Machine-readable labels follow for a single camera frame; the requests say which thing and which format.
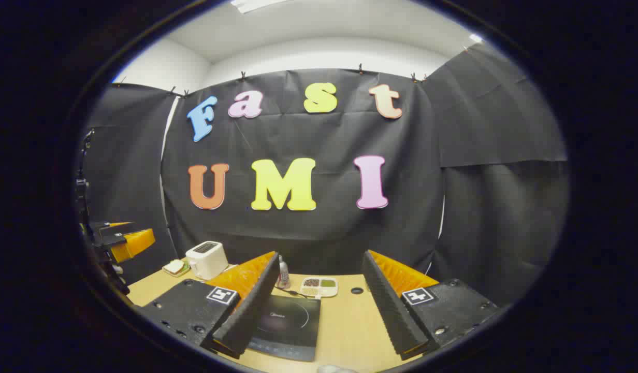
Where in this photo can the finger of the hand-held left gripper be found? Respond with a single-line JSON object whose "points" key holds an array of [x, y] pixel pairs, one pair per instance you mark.
{"points": [[135, 243]]}

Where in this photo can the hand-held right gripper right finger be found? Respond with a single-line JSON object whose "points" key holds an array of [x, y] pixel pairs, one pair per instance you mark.
{"points": [[389, 305]]}

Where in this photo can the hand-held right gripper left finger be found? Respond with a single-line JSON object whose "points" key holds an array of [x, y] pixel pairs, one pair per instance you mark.
{"points": [[251, 305]]}

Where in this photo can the black induction cooktop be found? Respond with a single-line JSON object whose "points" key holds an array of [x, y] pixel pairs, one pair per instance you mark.
{"points": [[293, 321]]}

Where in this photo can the metal drink bottle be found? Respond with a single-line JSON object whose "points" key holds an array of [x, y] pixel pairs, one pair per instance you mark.
{"points": [[283, 274]]}

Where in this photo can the sandwich with lettuce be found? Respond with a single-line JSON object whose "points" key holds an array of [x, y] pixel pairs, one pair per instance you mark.
{"points": [[175, 266]]}

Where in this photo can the cream rectangular tray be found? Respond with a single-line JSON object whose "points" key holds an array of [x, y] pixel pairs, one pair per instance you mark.
{"points": [[185, 273]]}

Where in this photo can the white toaster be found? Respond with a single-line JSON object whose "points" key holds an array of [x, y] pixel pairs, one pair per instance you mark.
{"points": [[207, 259]]}

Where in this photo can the white divided dish of grains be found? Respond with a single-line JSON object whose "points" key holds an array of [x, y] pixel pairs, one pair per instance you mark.
{"points": [[319, 293]]}

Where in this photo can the long ceiling light panel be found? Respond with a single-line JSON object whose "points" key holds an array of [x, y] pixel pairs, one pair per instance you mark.
{"points": [[257, 4]]}

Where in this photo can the small ceiling light panel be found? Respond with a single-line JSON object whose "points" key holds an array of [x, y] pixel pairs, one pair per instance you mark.
{"points": [[476, 38]]}

